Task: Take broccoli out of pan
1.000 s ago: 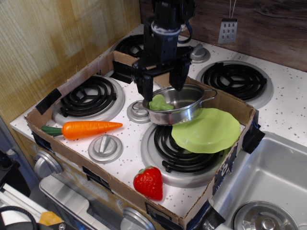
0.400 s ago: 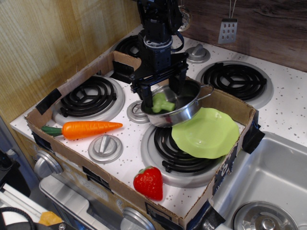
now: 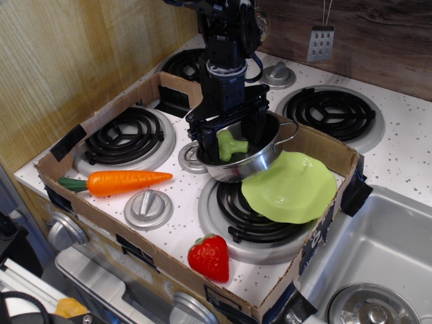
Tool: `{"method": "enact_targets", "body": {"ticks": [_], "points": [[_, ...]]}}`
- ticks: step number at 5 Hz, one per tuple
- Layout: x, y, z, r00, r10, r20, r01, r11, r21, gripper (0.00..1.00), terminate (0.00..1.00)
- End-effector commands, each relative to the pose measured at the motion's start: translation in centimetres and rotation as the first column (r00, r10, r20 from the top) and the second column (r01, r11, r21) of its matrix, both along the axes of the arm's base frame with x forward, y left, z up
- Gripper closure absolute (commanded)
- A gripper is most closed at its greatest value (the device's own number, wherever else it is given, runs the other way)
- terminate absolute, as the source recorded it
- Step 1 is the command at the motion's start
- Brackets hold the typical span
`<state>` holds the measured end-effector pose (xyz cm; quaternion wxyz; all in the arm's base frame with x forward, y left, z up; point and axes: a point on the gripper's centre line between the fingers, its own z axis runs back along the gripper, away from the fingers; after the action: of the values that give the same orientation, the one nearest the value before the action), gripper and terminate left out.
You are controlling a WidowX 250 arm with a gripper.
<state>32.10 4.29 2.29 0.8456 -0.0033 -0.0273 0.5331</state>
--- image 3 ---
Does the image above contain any light green plastic plate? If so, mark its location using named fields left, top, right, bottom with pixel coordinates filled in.
left=241, top=151, right=338, bottom=224

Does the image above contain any front left black burner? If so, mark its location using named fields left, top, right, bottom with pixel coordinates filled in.
left=74, top=105, right=176, bottom=177

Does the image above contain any back right black burner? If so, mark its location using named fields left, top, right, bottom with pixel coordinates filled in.
left=275, top=85, right=385, bottom=154

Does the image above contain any black burner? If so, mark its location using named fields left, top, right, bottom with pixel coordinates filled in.
left=74, top=105, right=176, bottom=177
left=198, top=179, right=316, bottom=265
left=156, top=49, right=207, bottom=82
left=275, top=85, right=385, bottom=154

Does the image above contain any back left black burner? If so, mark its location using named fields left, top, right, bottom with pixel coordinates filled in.
left=156, top=49, right=207, bottom=82

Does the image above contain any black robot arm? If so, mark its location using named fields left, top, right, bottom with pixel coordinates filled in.
left=169, top=1, right=269, bottom=162

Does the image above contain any left oven front knob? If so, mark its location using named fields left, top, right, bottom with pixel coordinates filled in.
left=47, top=211, right=89, bottom=251

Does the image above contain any orange toy carrot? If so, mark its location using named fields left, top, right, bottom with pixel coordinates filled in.
left=58, top=170, right=173, bottom=197

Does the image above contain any steel sink drain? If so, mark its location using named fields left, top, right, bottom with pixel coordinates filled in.
left=326, top=283, right=421, bottom=324

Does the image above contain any middle grey stove knob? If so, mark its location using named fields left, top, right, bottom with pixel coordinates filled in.
left=178, top=141, right=207, bottom=174

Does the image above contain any right oven front knob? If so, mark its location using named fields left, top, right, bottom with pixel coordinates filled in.
left=169, top=292, right=219, bottom=324

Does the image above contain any yellow object bottom left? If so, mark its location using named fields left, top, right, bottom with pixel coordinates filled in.
left=54, top=298, right=88, bottom=319

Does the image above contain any grey oven door handle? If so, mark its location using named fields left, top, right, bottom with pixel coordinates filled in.
left=55, top=248, right=167, bottom=323

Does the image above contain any black cable bottom left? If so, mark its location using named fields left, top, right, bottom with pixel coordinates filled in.
left=0, top=290, right=53, bottom=324

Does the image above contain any red toy strawberry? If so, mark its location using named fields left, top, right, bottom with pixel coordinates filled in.
left=187, top=234, right=230, bottom=284

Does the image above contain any front grey stove knob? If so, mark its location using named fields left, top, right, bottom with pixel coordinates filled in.
left=124, top=189, right=173, bottom=230

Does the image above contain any back grey stove knob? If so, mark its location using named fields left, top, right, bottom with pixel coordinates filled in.
left=260, top=61, right=296, bottom=89

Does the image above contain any small steel pan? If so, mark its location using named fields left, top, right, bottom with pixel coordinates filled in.
left=196, top=113, right=300, bottom=183

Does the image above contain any brown cardboard fence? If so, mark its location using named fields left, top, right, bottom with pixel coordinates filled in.
left=36, top=72, right=363, bottom=323

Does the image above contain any green toy broccoli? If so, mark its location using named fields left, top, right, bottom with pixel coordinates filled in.
left=217, top=130, right=249, bottom=162

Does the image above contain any front right black burner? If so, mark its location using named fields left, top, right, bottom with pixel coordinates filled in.
left=198, top=179, right=316, bottom=265

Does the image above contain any grey toy sink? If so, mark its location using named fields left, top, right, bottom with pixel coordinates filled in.
left=300, top=187, right=431, bottom=323

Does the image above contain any hanging steel slotted spatula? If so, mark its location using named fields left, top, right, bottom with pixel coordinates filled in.
left=306, top=1, right=335, bottom=62

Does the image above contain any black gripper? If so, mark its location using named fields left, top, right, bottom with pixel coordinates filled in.
left=186, top=57, right=269, bottom=161

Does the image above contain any oven knob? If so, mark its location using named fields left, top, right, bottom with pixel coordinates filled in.
left=47, top=211, right=89, bottom=251
left=169, top=292, right=219, bottom=324

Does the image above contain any hanging steel strainer ladle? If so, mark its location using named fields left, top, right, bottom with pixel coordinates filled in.
left=254, top=7, right=271, bottom=43

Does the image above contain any grey stove knob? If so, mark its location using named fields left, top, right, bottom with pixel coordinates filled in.
left=260, top=61, right=296, bottom=89
left=178, top=141, right=207, bottom=174
left=124, top=189, right=173, bottom=230

